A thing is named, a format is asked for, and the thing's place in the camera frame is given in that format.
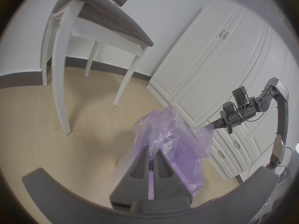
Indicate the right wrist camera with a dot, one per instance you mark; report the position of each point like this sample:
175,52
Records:
240,96

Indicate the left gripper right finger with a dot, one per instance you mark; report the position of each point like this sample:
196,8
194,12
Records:
172,188

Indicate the purple plastic bag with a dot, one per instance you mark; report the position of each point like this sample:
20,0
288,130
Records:
184,148

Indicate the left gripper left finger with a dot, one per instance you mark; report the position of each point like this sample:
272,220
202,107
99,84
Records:
125,190

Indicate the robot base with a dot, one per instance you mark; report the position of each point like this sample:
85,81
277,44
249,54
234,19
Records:
279,195

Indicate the white chair with grey cushion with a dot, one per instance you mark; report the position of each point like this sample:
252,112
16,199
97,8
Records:
63,62

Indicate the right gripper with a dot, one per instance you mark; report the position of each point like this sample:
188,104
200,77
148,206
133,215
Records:
236,118

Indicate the white wardrobe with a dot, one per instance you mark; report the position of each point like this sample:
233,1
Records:
210,62

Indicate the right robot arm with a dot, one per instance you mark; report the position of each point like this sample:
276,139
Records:
281,115

